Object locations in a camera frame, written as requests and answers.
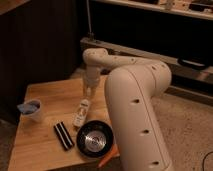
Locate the black frying pan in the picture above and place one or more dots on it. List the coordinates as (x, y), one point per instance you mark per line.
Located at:
(94, 139)

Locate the white plastic bottle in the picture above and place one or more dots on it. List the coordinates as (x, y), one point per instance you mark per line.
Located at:
(81, 114)

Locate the black handle object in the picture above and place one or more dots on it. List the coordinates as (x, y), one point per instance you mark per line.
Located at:
(193, 65)

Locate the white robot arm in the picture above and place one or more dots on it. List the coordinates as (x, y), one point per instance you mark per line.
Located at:
(129, 87)

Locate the metal pole stand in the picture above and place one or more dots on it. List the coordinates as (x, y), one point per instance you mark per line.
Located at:
(90, 32)

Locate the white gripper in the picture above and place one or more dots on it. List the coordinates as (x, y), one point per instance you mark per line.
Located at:
(91, 80)

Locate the blue cloth in cup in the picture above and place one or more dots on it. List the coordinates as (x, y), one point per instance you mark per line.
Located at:
(28, 108)

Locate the orange carrot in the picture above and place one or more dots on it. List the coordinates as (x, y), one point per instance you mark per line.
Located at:
(112, 153)

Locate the black white striped block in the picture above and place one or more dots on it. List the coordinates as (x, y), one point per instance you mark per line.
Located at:
(63, 136)

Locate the wooden table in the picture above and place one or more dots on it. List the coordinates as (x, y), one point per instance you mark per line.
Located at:
(36, 146)

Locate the wooden shelf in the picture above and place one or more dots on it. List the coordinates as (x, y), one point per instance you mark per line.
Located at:
(178, 7)

